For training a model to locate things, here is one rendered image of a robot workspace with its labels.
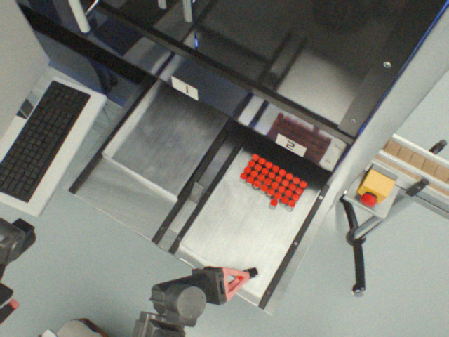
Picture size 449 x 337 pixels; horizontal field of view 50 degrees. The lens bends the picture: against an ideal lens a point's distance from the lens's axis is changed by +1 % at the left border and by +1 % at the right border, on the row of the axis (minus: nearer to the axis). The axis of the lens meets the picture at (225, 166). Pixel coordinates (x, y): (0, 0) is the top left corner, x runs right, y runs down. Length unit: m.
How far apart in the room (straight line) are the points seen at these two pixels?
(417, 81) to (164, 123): 0.82
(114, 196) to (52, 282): 0.99
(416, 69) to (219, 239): 0.73
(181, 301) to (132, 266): 1.42
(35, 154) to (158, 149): 0.39
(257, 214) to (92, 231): 1.13
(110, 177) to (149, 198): 0.13
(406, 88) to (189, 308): 0.55
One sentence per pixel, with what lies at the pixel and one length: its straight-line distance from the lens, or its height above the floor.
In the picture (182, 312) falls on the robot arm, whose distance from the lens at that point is 0.87.
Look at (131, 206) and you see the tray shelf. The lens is 1.41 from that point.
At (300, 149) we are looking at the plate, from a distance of 1.31.
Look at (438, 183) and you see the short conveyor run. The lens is 1.46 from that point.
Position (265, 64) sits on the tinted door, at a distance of 1.08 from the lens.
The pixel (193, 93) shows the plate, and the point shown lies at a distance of 1.38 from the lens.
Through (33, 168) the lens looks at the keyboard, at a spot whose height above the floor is 0.83.
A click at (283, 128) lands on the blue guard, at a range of 1.26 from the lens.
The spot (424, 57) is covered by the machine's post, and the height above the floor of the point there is 1.56.
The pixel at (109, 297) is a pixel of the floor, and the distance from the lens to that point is 2.28.
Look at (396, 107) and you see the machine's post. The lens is 0.98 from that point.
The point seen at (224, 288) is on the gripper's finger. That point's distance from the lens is 0.98.
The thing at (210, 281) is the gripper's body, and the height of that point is 1.25.
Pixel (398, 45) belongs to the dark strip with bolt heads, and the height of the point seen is 1.56.
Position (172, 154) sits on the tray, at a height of 0.88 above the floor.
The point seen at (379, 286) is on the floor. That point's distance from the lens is 2.35.
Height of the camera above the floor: 2.22
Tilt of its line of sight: 69 degrees down
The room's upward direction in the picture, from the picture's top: 3 degrees clockwise
